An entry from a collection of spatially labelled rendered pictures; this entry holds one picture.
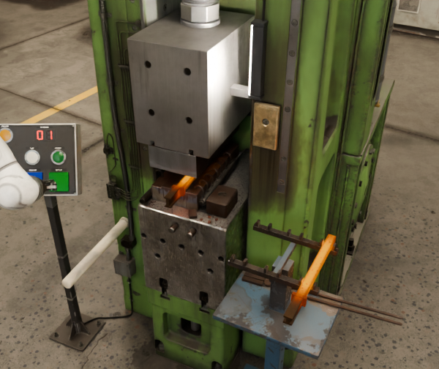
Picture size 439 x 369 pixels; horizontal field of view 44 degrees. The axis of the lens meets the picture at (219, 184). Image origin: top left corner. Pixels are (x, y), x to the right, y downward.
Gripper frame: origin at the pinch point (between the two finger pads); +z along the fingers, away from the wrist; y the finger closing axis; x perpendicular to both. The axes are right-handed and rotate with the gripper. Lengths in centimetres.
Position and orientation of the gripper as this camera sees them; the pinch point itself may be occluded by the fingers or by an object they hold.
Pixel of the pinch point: (49, 184)
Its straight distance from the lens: 206.4
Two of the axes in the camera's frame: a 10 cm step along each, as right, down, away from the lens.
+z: -0.2, -0.8, 10.0
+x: -0.1, -10.0, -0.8
